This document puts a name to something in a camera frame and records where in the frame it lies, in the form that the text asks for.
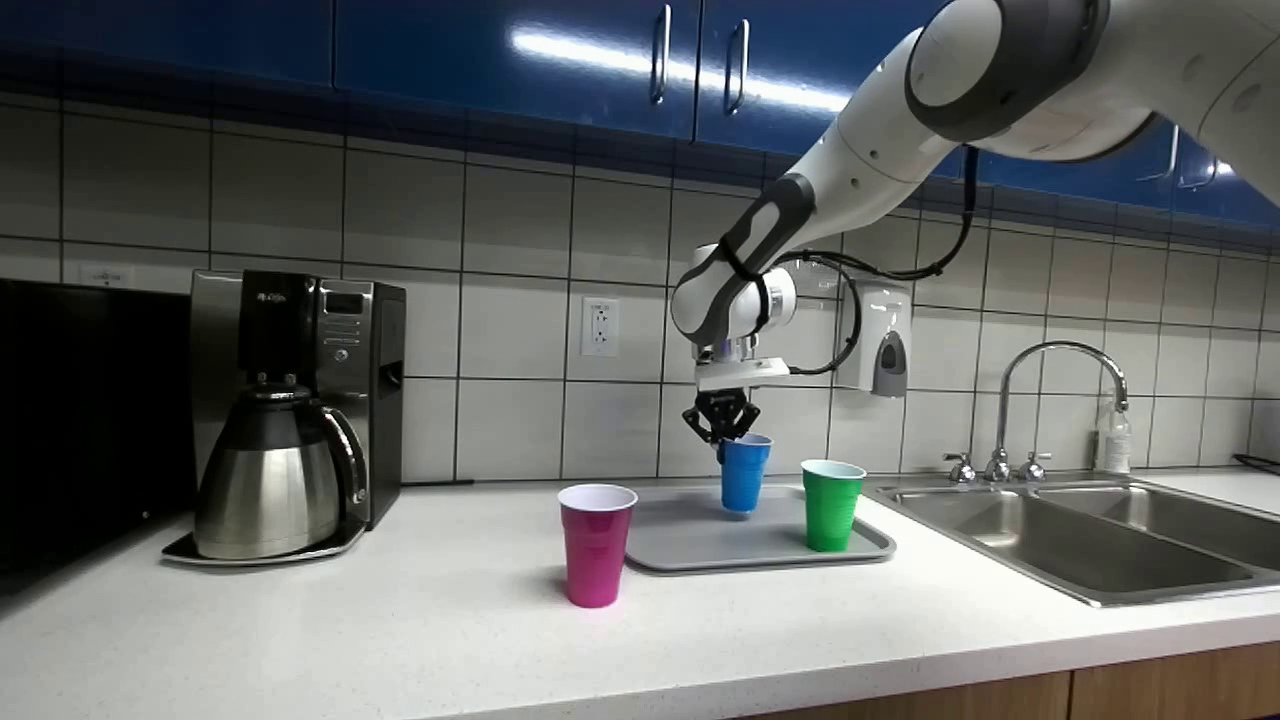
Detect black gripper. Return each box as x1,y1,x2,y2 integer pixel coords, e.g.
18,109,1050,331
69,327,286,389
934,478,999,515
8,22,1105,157
681,385,769,453

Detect blue plastic cup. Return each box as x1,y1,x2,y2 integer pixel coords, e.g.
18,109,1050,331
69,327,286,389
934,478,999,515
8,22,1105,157
718,432,775,519

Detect green plastic cup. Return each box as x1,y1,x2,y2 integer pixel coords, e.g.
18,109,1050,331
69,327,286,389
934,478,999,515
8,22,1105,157
795,458,874,556

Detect magenta plastic cup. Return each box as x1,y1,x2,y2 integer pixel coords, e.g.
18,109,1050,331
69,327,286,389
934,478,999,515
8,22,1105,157
557,482,640,613

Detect grey plastic tray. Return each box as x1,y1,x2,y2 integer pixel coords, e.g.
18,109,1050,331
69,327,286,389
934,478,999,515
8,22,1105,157
622,478,900,578

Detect chrome gooseneck faucet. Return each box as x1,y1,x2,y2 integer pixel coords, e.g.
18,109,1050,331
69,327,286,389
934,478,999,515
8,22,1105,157
994,336,1135,486

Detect white soap bottle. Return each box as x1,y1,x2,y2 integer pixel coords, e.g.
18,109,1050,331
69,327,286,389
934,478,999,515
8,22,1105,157
1094,396,1139,482

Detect stainless steel double sink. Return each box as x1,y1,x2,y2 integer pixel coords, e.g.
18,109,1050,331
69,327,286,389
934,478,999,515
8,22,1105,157
874,473,1280,613

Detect wooden lower cabinets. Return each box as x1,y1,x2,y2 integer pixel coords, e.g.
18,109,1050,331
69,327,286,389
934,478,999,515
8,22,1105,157
737,638,1280,720

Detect stainless steel carafe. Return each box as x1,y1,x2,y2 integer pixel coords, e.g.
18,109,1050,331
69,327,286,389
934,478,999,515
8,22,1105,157
192,385,371,561

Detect blue upper cabinets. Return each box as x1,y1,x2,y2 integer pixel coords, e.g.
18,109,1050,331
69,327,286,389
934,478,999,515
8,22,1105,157
0,0,1280,245

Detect black microwave oven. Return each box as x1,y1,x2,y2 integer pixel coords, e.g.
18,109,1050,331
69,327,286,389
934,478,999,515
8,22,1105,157
0,278,202,599

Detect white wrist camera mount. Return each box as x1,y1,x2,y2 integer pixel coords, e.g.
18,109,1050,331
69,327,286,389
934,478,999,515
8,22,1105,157
689,350,833,402

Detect white wall outlet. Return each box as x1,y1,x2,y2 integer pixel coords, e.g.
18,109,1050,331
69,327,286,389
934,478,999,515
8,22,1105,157
580,292,630,364

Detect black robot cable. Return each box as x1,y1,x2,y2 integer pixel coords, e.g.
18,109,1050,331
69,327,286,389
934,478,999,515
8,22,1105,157
769,140,983,382

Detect white wall soap dispenser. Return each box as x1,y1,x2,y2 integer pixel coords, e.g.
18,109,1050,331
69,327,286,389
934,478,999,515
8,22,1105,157
833,279,916,402

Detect silver cabinet door handle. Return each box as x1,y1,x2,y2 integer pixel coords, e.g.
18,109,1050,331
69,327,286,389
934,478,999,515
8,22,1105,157
648,0,675,114
719,18,752,122

